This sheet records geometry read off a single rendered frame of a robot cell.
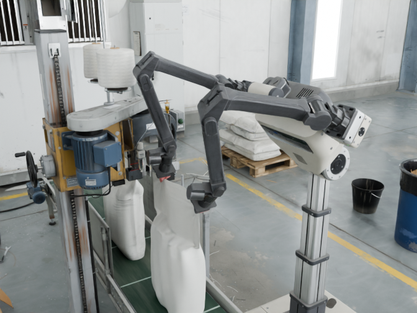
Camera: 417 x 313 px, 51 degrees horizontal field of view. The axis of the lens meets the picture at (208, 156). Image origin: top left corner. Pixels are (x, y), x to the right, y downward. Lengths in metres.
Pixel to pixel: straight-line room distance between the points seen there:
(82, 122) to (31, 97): 2.98
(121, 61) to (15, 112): 3.04
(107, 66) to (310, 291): 1.45
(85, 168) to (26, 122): 2.94
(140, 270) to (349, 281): 1.51
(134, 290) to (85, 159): 0.90
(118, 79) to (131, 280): 1.22
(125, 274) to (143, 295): 0.24
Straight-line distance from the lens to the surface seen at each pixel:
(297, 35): 7.99
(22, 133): 4.91
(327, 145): 1.79
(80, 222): 2.35
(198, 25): 6.93
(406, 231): 3.84
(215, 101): 1.36
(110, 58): 1.91
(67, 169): 2.16
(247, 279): 3.26
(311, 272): 2.26
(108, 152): 1.90
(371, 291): 3.33
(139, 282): 2.60
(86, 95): 4.97
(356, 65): 9.35
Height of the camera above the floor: 1.88
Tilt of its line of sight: 20 degrees down
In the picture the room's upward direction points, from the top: straight up
